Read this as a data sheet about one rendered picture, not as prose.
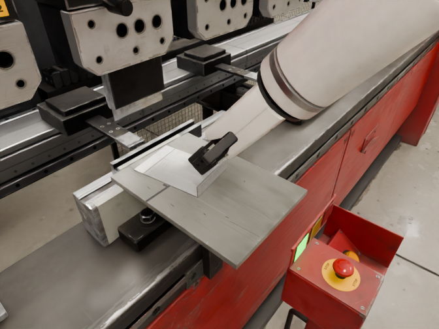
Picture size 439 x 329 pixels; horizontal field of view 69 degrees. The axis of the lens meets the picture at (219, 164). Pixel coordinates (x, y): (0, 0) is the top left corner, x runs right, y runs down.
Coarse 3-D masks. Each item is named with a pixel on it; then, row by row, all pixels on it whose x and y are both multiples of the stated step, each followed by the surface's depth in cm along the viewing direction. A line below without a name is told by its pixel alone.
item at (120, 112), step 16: (144, 64) 50; (160, 64) 52; (112, 80) 47; (128, 80) 49; (144, 80) 51; (160, 80) 54; (112, 96) 48; (128, 96) 50; (144, 96) 52; (160, 96) 56; (112, 112) 50; (128, 112) 52
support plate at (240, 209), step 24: (168, 144) 60; (192, 144) 60; (240, 168) 54; (144, 192) 49; (168, 192) 49; (216, 192) 49; (240, 192) 49; (264, 192) 49; (288, 192) 49; (168, 216) 45; (192, 216) 45; (216, 216) 45; (240, 216) 45; (264, 216) 45; (216, 240) 42; (240, 240) 42; (240, 264) 40
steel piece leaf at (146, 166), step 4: (164, 148) 59; (168, 148) 59; (172, 148) 59; (160, 152) 58; (164, 152) 58; (168, 152) 58; (152, 156) 57; (156, 156) 57; (160, 156) 57; (164, 156) 57; (148, 160) 56; (152, 160) 56; (156, 160) 56; (160, 160) 56; (140, 164) 55; (144, 164) 55; (148, 164) 55; (152, 164) 55; (136, 168) 54; (140, 168) 54; (144, 168) 54; (148, 168) 54; (140, 172) 53; (144, 172) 53
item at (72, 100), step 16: (64, 96) 68; (80, 96) 68; (96, 96) 68; (48, 112) 65; (64, 112) 63; (80, 112) 65; (96, 112) 68; (64, 128) 64; (80, 128) 66; (96, 128) 64; (112, 128) 64; (128, 144) 59
